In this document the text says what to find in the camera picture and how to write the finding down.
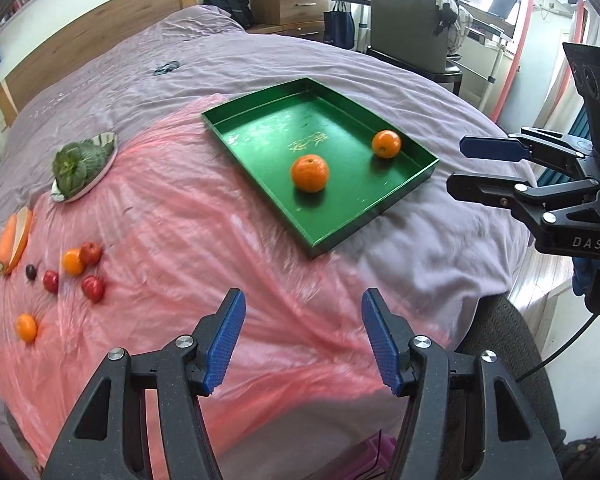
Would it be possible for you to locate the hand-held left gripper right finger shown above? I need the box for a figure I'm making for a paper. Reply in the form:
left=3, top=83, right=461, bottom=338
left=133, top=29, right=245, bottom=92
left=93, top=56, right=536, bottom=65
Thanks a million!
left=361, top=287, right=563, bottom=480

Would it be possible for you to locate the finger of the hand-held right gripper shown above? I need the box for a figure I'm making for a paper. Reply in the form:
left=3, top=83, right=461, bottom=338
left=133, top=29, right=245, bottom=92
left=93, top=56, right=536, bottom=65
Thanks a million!
left=459, top=127, right=596, bottom=181
left=446, top=172, right=600, bottom=232

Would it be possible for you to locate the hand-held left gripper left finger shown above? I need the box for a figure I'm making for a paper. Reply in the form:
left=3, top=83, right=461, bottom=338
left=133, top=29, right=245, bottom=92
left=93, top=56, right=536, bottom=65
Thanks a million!
left=40, top=288, right=247, bottom=480

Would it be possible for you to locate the small orange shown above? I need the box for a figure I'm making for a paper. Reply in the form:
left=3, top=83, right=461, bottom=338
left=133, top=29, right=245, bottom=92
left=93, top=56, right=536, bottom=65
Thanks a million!
left=371, top=129, right=402, bottom=160
left=62, top=249, right=86, bottom=277

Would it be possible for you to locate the bumpy orange mandarin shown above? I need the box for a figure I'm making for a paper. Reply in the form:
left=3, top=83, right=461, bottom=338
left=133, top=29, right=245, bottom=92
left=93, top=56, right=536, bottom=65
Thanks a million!
left=15, top=313, right=39, bottom=344

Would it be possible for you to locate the green metal tray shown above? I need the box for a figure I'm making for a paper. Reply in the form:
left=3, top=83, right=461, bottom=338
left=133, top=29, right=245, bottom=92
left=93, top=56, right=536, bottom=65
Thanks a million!
left=201, top=77, right=440, bottom=261

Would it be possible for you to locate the person's right hand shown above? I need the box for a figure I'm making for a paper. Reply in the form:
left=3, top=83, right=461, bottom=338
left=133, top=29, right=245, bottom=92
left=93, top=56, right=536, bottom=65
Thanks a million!
left=572, top=257, right=600, bottom=316

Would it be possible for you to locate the pink plastic sheet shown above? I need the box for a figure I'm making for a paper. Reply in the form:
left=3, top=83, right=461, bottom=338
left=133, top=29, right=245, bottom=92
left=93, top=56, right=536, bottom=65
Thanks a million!
left=0, top=92, right=481, bottom=466

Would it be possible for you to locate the pink pole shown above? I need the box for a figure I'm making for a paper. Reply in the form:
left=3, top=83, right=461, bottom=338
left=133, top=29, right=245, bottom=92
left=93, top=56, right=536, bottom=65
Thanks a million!
left=495, top=0, right=538, bottom=121

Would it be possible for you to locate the white desk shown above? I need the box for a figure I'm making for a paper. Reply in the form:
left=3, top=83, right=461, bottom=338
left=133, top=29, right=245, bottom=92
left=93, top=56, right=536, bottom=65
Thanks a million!
left=460, top=0, right=518, bottom=111

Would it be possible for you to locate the dark grey clothing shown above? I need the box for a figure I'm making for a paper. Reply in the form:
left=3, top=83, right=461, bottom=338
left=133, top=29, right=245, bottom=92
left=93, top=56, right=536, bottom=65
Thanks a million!
left=455, top=292, right=566, bottom=441

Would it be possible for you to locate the patterned garment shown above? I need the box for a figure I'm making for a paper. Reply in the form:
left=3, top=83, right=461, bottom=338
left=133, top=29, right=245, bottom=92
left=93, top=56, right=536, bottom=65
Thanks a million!
left=432, top=0, right=473, bottom=56

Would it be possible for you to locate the laptop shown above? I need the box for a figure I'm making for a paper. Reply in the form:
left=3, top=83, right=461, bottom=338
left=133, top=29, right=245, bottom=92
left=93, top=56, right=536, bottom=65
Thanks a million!
left=487, top=0, right=522, bottom=21

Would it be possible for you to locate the grey office chair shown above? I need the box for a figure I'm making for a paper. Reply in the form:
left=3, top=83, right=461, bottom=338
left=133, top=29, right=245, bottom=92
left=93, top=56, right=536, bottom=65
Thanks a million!
left=365, top=0, right=463, bottom=98

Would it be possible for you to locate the large orange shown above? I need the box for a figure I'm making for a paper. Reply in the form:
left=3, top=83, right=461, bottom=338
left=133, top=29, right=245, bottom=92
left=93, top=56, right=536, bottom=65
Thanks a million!
left=290, top=154, right=330, bottom=194

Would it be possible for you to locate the dark blue bag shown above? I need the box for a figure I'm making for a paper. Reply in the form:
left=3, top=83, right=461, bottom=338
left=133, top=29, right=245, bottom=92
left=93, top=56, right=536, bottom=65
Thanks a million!
left=322, top=2, right=356, bottom=51

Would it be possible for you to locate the orange-rimmed plate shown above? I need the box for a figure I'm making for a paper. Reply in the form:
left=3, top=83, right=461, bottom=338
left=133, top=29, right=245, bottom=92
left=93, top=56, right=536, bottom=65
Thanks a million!
left=2, top=206, right=33, bottom=276

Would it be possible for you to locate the green leafy vegetable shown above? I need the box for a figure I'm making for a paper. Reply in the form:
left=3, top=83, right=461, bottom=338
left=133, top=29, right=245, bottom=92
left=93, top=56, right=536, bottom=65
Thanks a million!
left=52, top=141, right=116, bottom=197

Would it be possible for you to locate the white oval plate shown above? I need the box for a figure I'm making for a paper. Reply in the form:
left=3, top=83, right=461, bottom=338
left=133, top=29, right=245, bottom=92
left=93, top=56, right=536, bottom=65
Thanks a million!
left=51, top=131, right=118, bottom=204

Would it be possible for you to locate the carrot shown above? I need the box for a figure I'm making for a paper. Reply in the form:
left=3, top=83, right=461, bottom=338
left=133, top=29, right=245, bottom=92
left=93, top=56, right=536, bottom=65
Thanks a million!
left=0, top=214, right=18, bottom=277

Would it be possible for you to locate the wooden dresser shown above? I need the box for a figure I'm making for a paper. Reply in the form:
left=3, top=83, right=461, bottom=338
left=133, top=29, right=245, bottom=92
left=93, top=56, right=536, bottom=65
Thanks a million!
left=248, top=0, right=338, bottom=43

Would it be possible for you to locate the purple blanket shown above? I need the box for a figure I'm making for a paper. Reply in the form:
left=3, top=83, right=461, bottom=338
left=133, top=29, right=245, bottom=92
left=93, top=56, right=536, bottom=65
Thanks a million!
left=0, top=4, right=536, bottom=480

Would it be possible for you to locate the black backpack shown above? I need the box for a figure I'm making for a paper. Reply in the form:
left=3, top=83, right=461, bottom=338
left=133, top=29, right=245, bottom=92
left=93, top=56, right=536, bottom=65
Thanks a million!
left=202, top=0, right=255, bottom=31

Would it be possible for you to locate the wooden headboard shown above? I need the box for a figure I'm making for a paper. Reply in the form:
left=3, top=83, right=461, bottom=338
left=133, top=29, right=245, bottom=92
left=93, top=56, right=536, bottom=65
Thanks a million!
left=0, top=0, right=198, bottom=128

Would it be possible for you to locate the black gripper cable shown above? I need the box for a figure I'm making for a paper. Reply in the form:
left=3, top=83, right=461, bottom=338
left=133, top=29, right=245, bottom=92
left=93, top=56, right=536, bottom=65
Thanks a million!
left=517, top=310, right=600, bottom=383

